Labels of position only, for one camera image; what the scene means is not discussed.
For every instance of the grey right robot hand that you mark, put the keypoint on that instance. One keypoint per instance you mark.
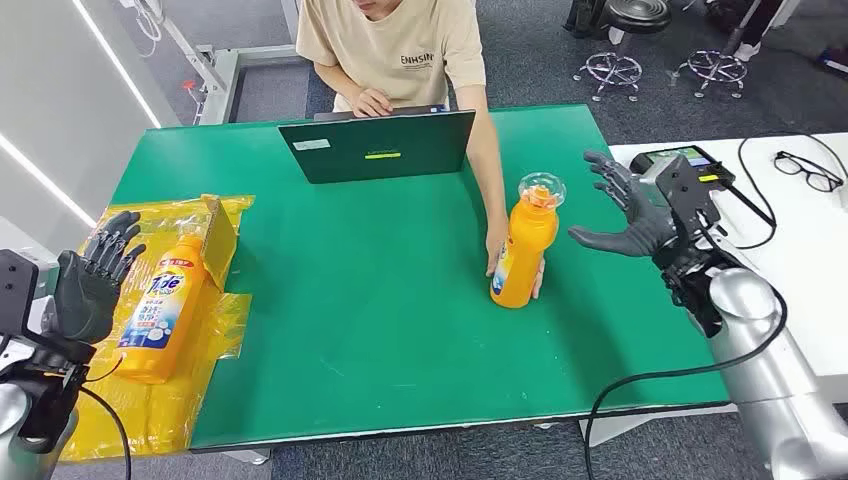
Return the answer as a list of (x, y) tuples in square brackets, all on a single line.
[(646, 228)]

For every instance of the person's right hand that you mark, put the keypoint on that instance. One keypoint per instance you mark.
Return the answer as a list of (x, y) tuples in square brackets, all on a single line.
[(371, 102)]

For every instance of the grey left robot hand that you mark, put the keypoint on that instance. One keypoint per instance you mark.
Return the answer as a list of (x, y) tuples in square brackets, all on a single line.
[(83, 298)]

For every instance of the person's left hand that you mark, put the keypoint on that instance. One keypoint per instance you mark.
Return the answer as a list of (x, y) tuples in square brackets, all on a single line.
[(497, 245)]

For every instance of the orange bottle with clear cap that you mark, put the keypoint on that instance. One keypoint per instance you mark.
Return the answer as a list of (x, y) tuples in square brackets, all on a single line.
[(526, 252)]

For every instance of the person's left forearm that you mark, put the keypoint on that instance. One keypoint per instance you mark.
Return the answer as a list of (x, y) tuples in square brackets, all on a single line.
[(489, 159)]

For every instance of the person's right forearm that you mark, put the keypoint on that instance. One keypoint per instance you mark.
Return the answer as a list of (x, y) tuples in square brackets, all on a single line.
[(338, 83)]

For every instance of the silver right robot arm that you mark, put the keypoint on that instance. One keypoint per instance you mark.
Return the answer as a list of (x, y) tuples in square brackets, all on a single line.
[(748, 301)]

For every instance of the orange Tide detergent bottle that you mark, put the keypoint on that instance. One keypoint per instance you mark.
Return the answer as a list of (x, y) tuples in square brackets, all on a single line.
[(162, 305)]

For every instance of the dark green laptop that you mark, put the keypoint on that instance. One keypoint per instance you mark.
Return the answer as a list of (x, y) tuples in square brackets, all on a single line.
[(384, 154)]

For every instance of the person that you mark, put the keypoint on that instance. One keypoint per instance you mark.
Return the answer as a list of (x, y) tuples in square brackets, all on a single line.
[(397, 46)]

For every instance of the black handheld device with screen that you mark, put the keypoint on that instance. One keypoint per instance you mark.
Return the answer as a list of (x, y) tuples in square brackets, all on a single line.
[(696, 162)]

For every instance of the yellow plastic bag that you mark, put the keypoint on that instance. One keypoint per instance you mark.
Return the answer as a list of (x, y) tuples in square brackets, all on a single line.
[(159, 411)]

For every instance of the yellow cardboard box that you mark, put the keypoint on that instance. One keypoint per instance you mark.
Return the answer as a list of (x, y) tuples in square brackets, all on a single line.
[(222, 238)]

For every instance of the black-rimmed glasses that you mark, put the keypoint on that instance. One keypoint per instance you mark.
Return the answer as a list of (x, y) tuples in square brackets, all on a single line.
[(808, 172)]

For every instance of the chrome stool base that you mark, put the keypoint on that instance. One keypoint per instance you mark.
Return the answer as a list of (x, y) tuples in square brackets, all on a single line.
[(712, 69)]

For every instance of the black stool with chrome base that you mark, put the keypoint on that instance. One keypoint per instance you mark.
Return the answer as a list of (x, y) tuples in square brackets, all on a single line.
[(629, 26)]

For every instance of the white shoe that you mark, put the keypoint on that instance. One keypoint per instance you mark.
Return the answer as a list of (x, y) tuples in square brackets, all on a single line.
[(748, 52)]

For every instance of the black right wrist camera bracket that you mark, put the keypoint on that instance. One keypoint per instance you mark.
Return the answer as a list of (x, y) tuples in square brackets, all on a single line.
[(689, 192)]

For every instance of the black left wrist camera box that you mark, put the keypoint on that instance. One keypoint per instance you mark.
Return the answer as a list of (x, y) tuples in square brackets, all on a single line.
[(16, 291)]

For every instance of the grey metal frame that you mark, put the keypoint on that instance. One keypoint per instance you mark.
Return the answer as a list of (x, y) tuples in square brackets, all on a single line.
[(218, 79)]

